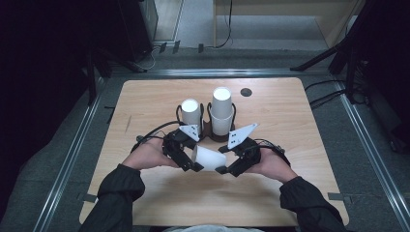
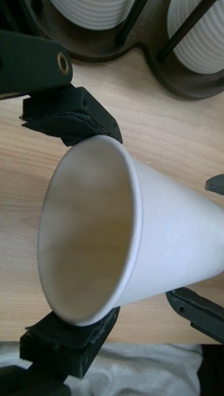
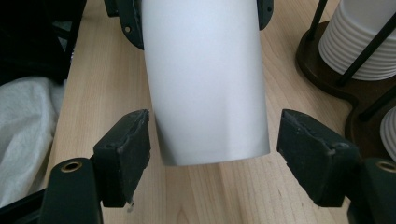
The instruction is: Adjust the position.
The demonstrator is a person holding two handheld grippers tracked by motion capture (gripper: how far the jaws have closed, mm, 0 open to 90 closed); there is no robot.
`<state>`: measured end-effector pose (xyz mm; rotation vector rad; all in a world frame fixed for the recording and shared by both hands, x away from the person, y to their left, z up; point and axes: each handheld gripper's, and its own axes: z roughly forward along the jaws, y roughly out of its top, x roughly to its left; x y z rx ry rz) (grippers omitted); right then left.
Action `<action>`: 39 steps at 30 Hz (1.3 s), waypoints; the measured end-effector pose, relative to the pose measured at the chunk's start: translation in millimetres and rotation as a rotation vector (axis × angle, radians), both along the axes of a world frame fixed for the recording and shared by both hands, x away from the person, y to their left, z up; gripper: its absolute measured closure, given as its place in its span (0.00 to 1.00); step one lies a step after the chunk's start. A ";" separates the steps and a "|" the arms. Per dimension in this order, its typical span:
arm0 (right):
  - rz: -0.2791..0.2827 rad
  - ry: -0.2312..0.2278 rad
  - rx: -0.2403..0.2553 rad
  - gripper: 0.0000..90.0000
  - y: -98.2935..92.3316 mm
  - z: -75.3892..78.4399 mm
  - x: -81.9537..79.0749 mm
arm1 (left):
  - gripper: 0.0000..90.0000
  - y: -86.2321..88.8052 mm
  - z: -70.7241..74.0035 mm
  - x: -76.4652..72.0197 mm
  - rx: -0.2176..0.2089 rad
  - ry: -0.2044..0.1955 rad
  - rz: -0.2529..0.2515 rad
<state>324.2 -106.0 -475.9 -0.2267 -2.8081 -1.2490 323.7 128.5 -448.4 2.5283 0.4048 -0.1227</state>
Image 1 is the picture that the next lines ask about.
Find left hand-held gripper black cable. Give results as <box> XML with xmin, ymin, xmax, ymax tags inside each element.
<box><xmin>130</xmin><ymin>120</ymin><xmax>187</xmax><ymax>155</ymax></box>

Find light wooden furniture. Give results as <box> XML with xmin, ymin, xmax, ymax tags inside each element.
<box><xmin>212</xmin><ymin>0</ymin><xmax>366</xmax><ymax>49</ymax></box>

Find black floor cables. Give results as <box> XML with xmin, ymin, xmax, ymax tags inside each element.
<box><xmin>304</xmin><ymin>79</ymin><xmax>348</xmax><ymax>109</ymax></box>

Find metal floor rail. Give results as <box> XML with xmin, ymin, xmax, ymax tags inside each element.
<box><xmin>32</xmin><ymin>76</ymin><xmax>105</xmax><ymax>232</ymax></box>
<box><xmin>109</xmin><ymin>68</ymin><xmax>337</xmax><ymax>78</ymax></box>
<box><xmin>333</xmin><ymin>80</ymin><xmax>410</xmax><ymax>232</ymax></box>

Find black wire double cup holder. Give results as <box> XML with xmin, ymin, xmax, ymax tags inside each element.
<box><xmin>175</xmin><ymin>102</ymin><xmax>238</xmax><ymax>144</ymax></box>

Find hand-held gripper black cable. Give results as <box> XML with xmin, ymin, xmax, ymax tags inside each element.
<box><xmin>253</xmin><ymin>137</ymin><xmax>292</xmax><ymax>167</ymax></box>
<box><xmin>130</xmin><ymin>120</ymin><xmax>187</xmax><ymax>155</ymax></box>

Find white floor cable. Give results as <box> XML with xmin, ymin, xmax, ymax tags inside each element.
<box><xmin>136</xmin><ymin>46</ymin><xmax>161</xmax><ymax>73</ymax></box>

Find grey tape piece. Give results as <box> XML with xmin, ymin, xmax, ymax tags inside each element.
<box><xmin>76</xmin><ymin>191</ymin><xmax>99</xmax><ymax>204</ymax></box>
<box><xmin>327</xmin><ymin>191</ymin><xmax>353</xmax><ymax>205</ymax></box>

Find black tripod stand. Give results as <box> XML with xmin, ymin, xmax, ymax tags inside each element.
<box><xmin>289</xmin><ymin>0</ymin><xmax>410</xmax><ymax>104</ymax></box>

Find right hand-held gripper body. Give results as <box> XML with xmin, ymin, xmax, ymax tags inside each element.
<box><xmin>226</xmin><ymin>122</ymin><xmax>262</xmax><ymax>171</ymax></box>

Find person's light lap clothing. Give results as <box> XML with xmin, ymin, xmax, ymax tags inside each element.
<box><xmin>161</xmin><ymin>224</ymin><xmax>266</xmax><ymax>232</ymax></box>

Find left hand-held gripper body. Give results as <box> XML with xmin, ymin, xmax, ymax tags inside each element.
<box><xmin>161</xmin><ymin>124</ymin><xmax>201</xmax><ymax>161</ymax></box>

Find person's right hand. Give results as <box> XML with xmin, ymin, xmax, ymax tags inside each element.
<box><xmin>246</xmin><ymin>149</ymin><xmax>300</xmax><ymax>185</ymax></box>

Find hanging black cable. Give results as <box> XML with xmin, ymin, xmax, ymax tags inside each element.
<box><xmin>215</xmin><ymin>0</ymin><xmax>234</xmax><ymax>49</ymax></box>

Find right hand-held gripper black cable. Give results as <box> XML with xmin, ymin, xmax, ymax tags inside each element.
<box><xmin>253</xmin><ymin>137</ymin><xmax>292</xmax><ymax>167</ymax></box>

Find person's left hand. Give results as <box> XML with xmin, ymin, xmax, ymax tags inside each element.
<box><xmin>122</xmin><ymin>137</ymin><xmax>179</xmax><ymax>171</ymax></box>

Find white paper cup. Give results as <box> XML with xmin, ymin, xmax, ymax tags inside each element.
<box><xmin>210</xmin><ymin>108</ymin><xmax>236</xmax><ymax>137</ymax></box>
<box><xmin>190</xmin><ymin>144</ymin><xmax>227</xmax><ymax>172</ymax></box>
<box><xmin>211</xmin><ymin>86</ymin><xmax>234</xmax><ymax>121</ymax></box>
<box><xmin>180</xmin><ymin>98</ymin><xmax>202</xmax><ymax>135</ymax></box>

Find dark cabinet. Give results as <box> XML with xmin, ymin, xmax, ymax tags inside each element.
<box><xmin>116</xmin><ymin>0</ymin><xmax>160</xmax><ymax>63</ymax></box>

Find black metal stand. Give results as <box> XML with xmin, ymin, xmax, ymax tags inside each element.
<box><xmin>84</xmin><ymin>47</ymin><xmax>113</xmax><ymax>105</ymax></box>

